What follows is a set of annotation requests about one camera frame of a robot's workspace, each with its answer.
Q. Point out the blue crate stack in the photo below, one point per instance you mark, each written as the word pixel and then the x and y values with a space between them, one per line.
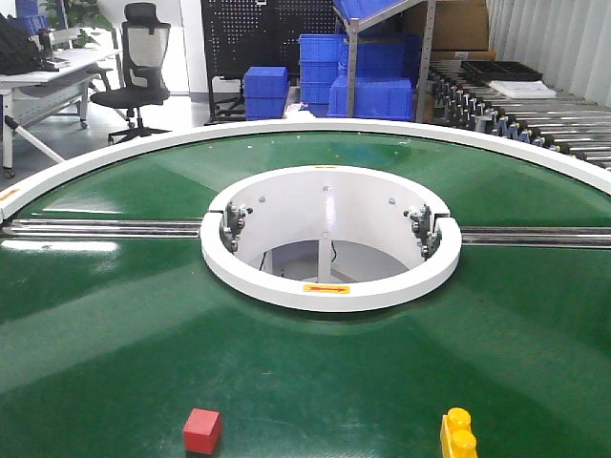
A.
pixel 265 92
pixel 319 57

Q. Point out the white folding desk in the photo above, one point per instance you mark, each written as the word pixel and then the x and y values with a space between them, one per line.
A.
pixel 28 98

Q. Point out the red cube block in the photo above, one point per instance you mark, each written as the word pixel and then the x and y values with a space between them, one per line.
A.
pixel 202 431

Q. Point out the white flat tray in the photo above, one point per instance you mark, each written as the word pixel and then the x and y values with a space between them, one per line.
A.
pixel 523 89

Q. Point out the metal shelf frame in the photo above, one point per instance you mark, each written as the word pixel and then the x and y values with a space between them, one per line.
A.
pixel 354 26

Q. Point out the right steel roller bar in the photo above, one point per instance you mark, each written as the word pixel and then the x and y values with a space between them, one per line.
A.
pixel 555 237

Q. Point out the large blue crate on floor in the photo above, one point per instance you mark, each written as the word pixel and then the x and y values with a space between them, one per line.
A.
pixel 387 98

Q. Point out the roller conveyor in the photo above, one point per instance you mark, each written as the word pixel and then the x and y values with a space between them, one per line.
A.
pixel 563 124

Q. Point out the black plastic tray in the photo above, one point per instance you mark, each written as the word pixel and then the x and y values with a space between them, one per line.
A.
pixel 482 70

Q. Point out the black perforated pegboard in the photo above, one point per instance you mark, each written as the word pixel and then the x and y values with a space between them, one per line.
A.
pixel 239 35

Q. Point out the white outer rim guard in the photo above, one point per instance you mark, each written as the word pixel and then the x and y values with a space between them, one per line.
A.
pixel 21 193

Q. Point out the left steel roller bar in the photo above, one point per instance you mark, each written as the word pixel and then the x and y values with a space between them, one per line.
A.
pixel 103 228

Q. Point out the black backpack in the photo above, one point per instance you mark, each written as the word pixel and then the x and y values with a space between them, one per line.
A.
pixel 19 54

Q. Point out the white inner ring guard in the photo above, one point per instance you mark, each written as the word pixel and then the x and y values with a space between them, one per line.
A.
pixel 390 239

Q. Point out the steel roller bar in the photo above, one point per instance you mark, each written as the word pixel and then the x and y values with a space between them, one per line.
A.
pixel 103 228
pixel 555 237

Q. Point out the yellow arrow sticker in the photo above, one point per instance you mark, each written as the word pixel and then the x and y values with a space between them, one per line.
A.
pixel 326 288

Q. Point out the blue crate stack middle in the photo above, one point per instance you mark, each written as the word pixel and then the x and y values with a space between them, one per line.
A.
pixel 319 57

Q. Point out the yellow toy brick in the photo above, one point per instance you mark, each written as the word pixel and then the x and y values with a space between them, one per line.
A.
pixel 456 437

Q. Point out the cardboard box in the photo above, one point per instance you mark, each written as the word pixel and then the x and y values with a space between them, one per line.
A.
pixel 461 26

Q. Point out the blue crate stack left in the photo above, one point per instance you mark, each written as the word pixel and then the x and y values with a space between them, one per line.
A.
pixel 265 92

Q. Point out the black mesh office chair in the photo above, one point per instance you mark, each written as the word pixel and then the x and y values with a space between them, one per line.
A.
pixel 144 43

